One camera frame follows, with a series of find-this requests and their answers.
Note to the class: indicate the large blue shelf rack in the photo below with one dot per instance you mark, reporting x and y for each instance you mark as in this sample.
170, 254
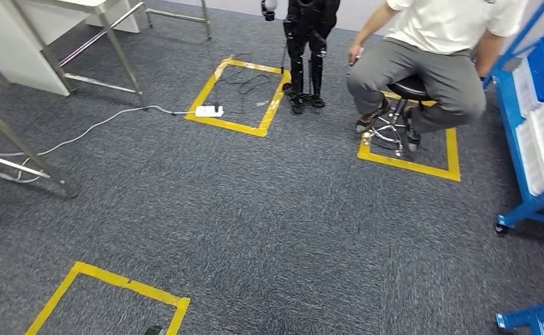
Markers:
530, 316

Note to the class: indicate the yellow floor tape square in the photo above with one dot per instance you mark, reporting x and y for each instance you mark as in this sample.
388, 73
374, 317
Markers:
410, 165
226, 124
115, 279

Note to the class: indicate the small white floor scrap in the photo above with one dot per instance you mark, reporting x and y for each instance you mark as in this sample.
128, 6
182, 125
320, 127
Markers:
263, 103

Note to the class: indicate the white power strip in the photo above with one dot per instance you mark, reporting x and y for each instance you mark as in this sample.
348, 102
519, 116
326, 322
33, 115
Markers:
208, 111

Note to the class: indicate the black small humanoid robot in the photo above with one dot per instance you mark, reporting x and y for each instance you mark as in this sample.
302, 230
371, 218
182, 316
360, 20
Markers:
306, 27

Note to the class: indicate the black stool chrome base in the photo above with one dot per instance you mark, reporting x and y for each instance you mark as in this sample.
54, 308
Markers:
408, 88

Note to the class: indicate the person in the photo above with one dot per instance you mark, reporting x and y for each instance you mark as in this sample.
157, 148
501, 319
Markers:
438, 78

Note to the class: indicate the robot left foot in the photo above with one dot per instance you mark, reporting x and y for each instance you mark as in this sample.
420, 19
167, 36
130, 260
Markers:
155, 331

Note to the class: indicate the white desk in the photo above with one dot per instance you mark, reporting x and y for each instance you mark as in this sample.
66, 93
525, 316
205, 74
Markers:
8, 51

